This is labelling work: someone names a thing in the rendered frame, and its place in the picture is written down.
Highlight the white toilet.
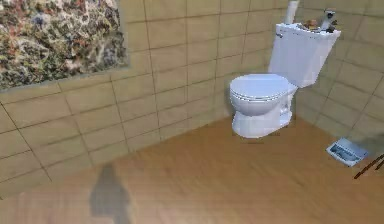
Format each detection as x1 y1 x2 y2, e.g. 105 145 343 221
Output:
228 22 342 139

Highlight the white paper roll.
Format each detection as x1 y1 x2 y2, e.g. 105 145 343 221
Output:
284 0 300 25

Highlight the brown small object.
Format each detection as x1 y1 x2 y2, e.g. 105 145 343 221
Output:
302 19 320 31

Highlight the white flat bathroom scale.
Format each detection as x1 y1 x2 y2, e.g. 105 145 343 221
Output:
325 137 369 167

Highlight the grey spray bottle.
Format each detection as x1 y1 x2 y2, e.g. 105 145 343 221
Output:
320 8 338 34

